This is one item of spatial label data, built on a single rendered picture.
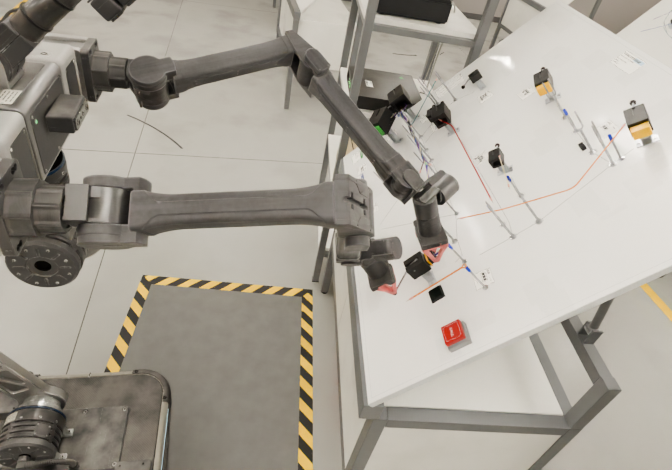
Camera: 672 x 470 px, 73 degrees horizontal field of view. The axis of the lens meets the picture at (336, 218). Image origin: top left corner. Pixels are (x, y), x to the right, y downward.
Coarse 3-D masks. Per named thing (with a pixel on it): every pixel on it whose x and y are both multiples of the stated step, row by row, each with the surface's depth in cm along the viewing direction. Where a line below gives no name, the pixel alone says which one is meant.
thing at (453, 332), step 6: (450, 324) 108; (456, 324) 107; (444, 330) 108; (450, 330) 107; (456, 330) 106; (462, 330) 105; (444, 336) 107; (450, 336) 106; (456, 336) 105; (462, 336) 104; (450, 342) 105; (456, 342) 105
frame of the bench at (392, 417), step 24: (336, 312) 196; (336, 336) 189; (552, 384) 137; (384, 408) 122; (408, 408) 123; (504, 432) 126; (528, 432) 127; (552, 432) 127; (576, 432) 128; (360, 456) 132; (552, 456) 137
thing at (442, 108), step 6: (432, 108) 158; (438, 108) 155; (444, 108) 153; (432, 114) 156; (438, 114) 153; (444, 114) 152; (450, 114) 156; (432, 120) 154; (438, 120) 157; (444, 120) 155; (450, 120) 154; (438, 126) 156; (450, 126) 160; (450, 132) 160; (456, 132) 159
